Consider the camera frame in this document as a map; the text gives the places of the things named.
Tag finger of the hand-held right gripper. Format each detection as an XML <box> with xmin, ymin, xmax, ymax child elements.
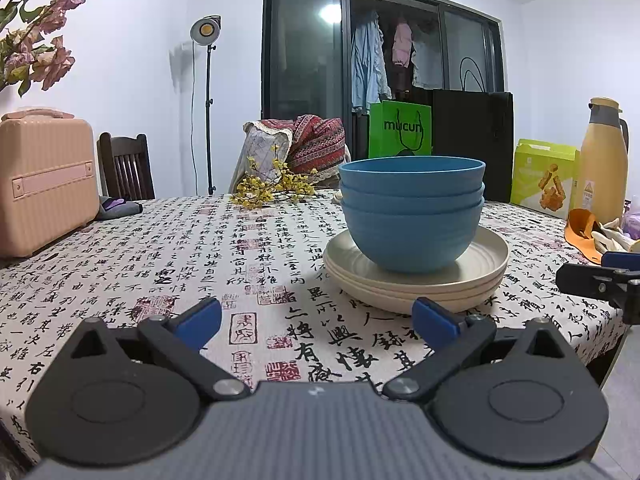
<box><xmin>555</xmin><ymin>261</ymin><xmax>626</xmax><ymax>307</ymax></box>
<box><xmin>600</xmin><ymin>251</ymin><xmax>640</xmax><ymax>275</ymax></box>

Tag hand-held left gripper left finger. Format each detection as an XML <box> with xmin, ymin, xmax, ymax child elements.
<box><xmin>70</xmin><ymin>296</ymin><xmax>253</xmax><ymax>402</ymax></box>

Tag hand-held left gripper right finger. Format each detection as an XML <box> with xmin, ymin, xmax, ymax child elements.
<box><xmin>382</xmin><ymin>296</ymin><xmax>583</xmax><ymax>402</ymax></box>

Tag cream plate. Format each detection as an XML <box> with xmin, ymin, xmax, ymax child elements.
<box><xmin>322</xmin><ymin>225</ymin><xmax>511</xmax><ymax>293</ymax></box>
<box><xmin>332</xmin><ymin>285</ymin><xmax>501</xmax><ymax>314</ymax></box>
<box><xmin>325</xmin><ymin>270</ymin><xmax>507</xmax><ymax>303</ymax></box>

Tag blue bowl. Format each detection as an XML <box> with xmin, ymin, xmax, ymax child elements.
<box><xmin>343</xmin><ymin>199</ymin><xmax>485</xmax><ymax>275</ymax></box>
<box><xmin>340</xmin><ymin>182</ymin><xmax>486</xmax><ymax>212</ymax></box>
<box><xmin>338</xmin><ymin>156</ymin><xmax>487</xmax><ymax>197</ymax></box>

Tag white gloves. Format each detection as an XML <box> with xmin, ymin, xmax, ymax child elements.
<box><xmin>590</xmin><ymin>217</ymin><xmax>640</xmax><ymax>254</ymax></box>

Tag orange leather piece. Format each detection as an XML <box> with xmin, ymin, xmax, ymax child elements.
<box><xmin>564</xmin><ymin>208</ymin><xmax>607</xmax><ymax>264</ymax></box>

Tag yellow thermos jug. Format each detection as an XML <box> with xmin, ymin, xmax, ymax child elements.
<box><xmin>570</xmin><ymin>97</ymin><xmax>630</xmax><ymax>226</ymax></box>

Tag yellow-green snack box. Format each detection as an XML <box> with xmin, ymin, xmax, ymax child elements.
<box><xmin>510</xmin><ymin>139</ymin><xmax>581</xmax><ymax>220</ymax></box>

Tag grey purple cloth pouch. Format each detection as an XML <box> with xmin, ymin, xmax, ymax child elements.
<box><xmin>96</xmin><ymin>196</ymin><xmax>144</xmax><ymax>221</ymax></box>

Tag yellow flower branch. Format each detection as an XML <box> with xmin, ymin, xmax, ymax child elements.
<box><xmin>230</xmin><ymin>144</ymin><xmax>318</xmax><ymax>208</ymax></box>

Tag dark wooden chair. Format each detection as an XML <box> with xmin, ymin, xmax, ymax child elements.
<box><xmin>96</xmin><ymin>132</ymin><xmax>156</xmax><ymax>202</ymax></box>

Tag black paper bag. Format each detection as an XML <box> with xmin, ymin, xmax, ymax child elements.
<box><xmin>431</xmin><ymin>57</ymin><xmax>515</xmax><ymax>204</ymax></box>

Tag green paper bag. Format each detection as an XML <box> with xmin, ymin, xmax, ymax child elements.
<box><xmin>368</xmin><ymin>100</ymin><xmax>433</xmax><ymax>159</ymax></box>

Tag pink suitcase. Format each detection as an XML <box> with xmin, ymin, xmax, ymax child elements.
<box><xmin>0</xmin><ymin>107</ymin><xmax>101</xmax><ymax>259</ymax></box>

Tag red patterned blanket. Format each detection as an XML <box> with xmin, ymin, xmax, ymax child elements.
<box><xmin>242</xmin><ymin>114</ymin><xmax>347</xmax><ymax>181</ymax></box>

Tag hanging white garment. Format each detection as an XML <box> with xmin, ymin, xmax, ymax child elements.
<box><xmin>411</xmin><ymin>35</ymin><xmax>446</xmax><ymax>90</ymax></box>

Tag hanging blue shirt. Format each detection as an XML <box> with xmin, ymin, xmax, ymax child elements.
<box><xmin>350</xmin><ymin>10</ymin><xmax>393</xmax><ymax>113</ymax></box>

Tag hanging pink garment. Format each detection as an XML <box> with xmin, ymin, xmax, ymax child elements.
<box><xmin>391</xmin><ymin>19</ymin><xmax>415</xmax><ymax>68</ymax></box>

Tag dark framed glass door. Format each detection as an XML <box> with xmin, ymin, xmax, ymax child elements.
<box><xmin>261</xmin><ymin>0</ymin><xmax>505</xmax><ymax>161</ymax></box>

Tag studio light on stand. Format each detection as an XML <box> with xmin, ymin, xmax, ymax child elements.
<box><xmin>189</xmin><ymin>15</ymin><xmax>222</xmax><ymax>196</ymax></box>

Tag pink artificial flowers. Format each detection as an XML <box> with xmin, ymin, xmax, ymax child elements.
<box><xmin>0</xmin><ymin>0</ymin><xmax>86</xmax><ymax>98</ymax></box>

